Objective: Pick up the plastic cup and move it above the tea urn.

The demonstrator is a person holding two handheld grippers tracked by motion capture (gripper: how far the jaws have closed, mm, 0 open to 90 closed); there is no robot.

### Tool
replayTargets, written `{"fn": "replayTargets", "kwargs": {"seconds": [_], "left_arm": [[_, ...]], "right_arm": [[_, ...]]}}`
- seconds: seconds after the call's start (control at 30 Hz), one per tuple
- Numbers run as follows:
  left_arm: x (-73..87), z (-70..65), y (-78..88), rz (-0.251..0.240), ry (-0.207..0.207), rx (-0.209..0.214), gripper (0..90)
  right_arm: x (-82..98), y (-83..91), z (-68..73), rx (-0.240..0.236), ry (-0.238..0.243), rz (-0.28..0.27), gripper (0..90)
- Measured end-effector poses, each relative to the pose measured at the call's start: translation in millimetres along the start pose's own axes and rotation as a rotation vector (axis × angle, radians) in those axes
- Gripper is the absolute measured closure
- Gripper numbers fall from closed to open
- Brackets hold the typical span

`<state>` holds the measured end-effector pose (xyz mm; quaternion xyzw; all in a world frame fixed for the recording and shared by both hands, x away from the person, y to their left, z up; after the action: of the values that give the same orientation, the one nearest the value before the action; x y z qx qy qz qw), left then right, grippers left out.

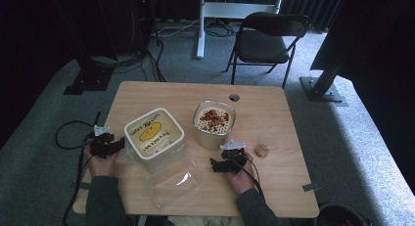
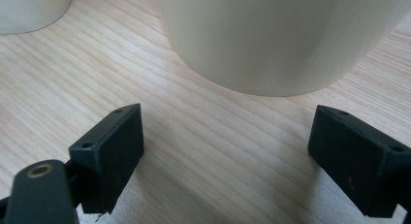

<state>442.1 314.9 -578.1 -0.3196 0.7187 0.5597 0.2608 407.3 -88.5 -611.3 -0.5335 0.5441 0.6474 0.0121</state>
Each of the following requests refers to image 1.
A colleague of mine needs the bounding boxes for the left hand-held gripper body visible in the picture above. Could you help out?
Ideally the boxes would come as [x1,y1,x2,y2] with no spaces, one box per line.
[88,124,115,159]

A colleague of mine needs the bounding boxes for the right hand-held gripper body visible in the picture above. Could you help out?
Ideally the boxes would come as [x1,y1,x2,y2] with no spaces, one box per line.
[220,139,248,173]

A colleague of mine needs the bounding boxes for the white square bin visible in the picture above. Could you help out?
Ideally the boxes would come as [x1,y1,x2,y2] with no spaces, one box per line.
[123,107,186,174]

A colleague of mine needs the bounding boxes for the brown food scrap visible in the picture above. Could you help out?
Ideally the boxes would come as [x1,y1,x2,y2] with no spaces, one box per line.
[254,143,270,158]

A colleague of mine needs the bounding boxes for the clear plastic cup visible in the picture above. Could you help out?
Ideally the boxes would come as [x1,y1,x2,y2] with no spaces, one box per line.
[254,130,279,158]

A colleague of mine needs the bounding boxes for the person's left hand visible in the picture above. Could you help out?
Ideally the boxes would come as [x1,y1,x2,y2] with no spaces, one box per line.
[82,147,120,178]

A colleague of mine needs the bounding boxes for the person's right hand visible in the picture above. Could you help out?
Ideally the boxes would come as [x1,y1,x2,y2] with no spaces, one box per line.
[225,152,257,197]

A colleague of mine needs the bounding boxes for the cream container with strainer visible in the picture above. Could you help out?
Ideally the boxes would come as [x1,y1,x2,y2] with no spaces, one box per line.
[192,99,237,152]

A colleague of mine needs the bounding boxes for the red food scraps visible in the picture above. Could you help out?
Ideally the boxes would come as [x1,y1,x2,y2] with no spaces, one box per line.
[199,109,230,130]

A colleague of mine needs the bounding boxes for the clear plastic lid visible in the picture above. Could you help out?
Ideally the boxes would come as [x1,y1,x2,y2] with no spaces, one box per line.
[143,157,201,209]

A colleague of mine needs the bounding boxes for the black metal stand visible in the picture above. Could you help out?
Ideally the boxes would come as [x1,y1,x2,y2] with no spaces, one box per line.
[48,0,115,96]
[299,39,349,108]

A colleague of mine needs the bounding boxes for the grey tape strip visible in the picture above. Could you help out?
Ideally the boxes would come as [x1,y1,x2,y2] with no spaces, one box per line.
[301,183,321,193]

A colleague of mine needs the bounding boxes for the black folding chair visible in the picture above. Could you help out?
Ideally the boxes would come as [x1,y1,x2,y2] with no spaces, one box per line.
[224,12,312,90]

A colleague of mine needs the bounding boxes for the black round bin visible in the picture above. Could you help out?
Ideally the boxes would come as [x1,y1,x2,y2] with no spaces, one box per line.
[313,202,374,226]

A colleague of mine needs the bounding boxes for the dark curtain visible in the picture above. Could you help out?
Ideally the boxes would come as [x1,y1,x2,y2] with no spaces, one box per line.
[279,0,347,33]

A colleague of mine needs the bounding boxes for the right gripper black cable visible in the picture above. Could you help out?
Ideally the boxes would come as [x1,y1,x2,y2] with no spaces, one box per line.
[228,153,266,202]

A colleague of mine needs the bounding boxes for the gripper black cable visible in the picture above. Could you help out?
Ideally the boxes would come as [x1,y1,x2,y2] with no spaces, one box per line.
[54,111,103,226]
[228,153,266,202]

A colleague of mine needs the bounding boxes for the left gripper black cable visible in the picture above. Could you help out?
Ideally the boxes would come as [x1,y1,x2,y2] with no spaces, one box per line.
[54,111,103,226]

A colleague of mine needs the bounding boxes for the white desk frame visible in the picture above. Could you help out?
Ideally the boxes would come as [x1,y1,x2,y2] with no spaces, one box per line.
[195,0,286,61]

